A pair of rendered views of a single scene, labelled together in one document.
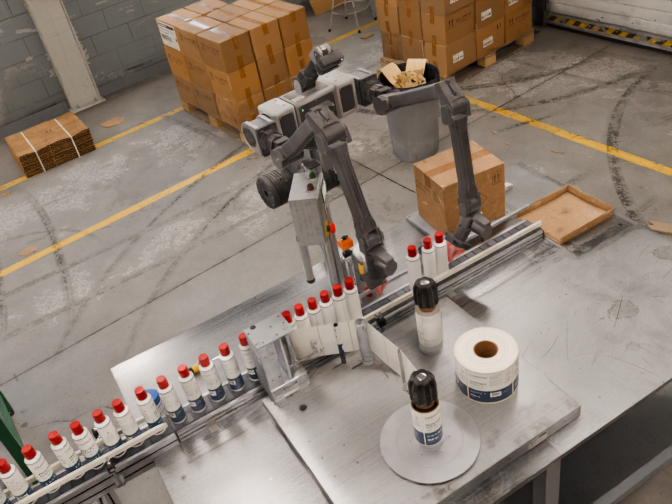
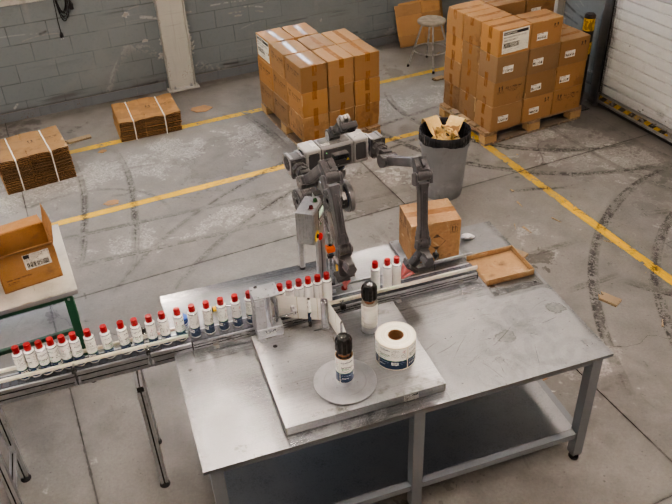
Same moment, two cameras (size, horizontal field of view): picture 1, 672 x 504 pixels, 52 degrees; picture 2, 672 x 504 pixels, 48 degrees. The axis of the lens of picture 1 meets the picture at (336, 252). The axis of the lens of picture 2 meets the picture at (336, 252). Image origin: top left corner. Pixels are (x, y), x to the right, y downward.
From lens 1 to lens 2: 1.61 m
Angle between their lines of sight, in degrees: 5
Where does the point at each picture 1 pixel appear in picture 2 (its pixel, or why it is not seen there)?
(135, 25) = (239, 28)
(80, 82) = (182, 68)
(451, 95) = (420, 167)
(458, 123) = (421, 186)
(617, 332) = (494, 349)
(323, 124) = (327, 170)
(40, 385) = (102, 305)
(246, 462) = (231, 370)
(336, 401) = (297, 347)
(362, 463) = (300, 384)
